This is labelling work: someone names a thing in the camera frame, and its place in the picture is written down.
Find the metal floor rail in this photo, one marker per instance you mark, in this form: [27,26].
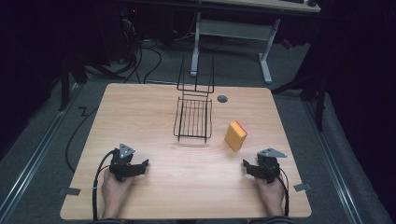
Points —
[34,155]
[333,161]

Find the grey round table grommet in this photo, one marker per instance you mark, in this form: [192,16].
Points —
[222,99]

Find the person's right hand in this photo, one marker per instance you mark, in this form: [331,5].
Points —
[269,193]

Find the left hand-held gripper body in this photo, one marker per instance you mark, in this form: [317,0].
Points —
[122,161]

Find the black metal stand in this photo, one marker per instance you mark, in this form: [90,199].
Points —
[66,84]

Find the yellow sponge with red side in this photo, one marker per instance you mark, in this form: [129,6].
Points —
[234,137]

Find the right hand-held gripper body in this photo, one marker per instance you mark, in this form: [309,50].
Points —
[269,165]

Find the person's left hand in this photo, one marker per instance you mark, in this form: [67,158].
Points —
[114,189]

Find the grey tape piece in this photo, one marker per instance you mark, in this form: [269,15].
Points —
[302,187]
[70,191]

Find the white-framed desk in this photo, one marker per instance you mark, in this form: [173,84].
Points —
[236,29]

